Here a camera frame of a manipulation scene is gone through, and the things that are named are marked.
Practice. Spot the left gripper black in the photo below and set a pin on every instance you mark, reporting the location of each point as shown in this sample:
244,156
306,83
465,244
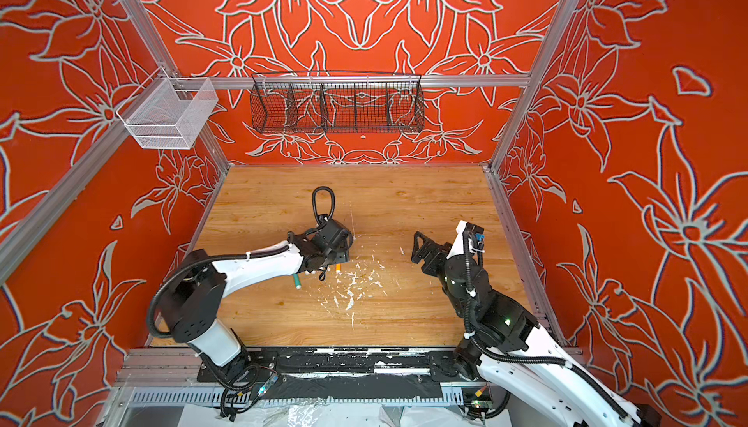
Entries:
344,253

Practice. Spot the clear plastic bin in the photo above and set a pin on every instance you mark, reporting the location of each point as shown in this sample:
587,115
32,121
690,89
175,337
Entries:
169,113

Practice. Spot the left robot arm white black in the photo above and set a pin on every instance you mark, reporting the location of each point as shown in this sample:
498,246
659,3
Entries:
185,307

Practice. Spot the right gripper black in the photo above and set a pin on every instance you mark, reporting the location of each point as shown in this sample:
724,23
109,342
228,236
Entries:
440,254

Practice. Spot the black wire basket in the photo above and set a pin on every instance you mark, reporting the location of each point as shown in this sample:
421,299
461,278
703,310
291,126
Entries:
342,103

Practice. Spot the grey slotted cable duct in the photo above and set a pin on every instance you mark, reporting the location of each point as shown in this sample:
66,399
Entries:
153,397

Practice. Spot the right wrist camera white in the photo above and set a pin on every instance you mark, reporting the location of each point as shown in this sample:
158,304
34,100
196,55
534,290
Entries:
469,241

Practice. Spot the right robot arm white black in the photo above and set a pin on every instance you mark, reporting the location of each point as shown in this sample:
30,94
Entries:
505,345

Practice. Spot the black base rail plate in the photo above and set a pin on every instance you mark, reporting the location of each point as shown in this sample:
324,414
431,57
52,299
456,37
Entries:
434,363

